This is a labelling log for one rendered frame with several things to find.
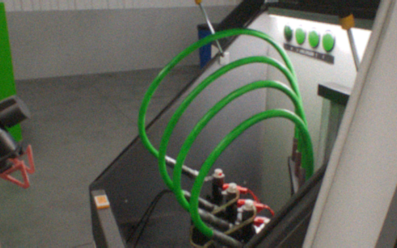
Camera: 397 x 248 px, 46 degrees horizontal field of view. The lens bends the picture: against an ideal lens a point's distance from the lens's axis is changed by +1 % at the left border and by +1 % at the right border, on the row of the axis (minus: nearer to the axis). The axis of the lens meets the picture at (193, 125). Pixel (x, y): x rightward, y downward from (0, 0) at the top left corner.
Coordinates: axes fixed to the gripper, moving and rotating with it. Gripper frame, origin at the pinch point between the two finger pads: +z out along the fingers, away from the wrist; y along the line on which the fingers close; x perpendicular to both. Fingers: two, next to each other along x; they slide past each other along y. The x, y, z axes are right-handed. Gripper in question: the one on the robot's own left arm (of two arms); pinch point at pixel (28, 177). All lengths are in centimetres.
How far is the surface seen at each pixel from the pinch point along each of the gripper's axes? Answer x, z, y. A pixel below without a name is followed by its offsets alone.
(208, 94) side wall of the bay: -55, 5, 4
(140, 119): -37.3, -8.8, -31.2
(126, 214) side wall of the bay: -16.7, 24.1, 0.1
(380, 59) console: -72, -11, -66
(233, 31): -63, -15, -28
